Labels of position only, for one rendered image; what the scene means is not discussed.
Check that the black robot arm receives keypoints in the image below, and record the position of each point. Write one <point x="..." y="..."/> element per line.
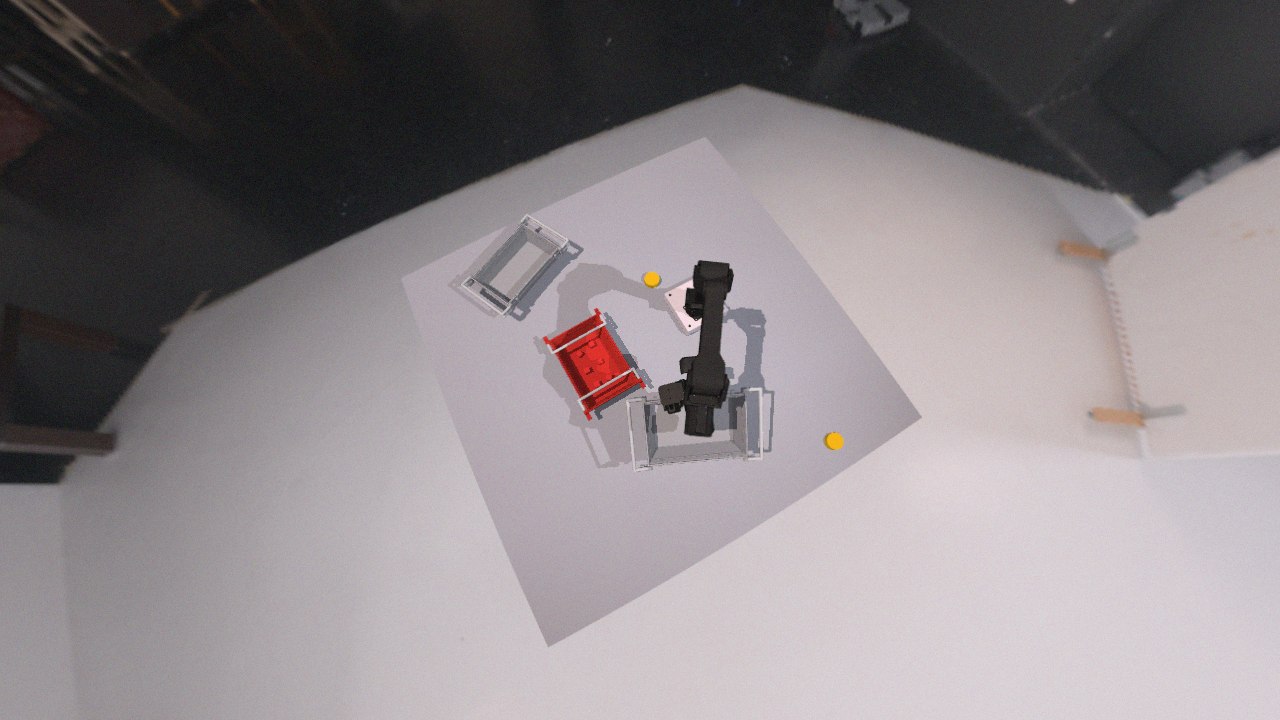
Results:
<point x="706" y="380"/>

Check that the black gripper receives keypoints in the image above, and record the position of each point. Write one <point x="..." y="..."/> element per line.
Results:
<point x="685" y="365"/>

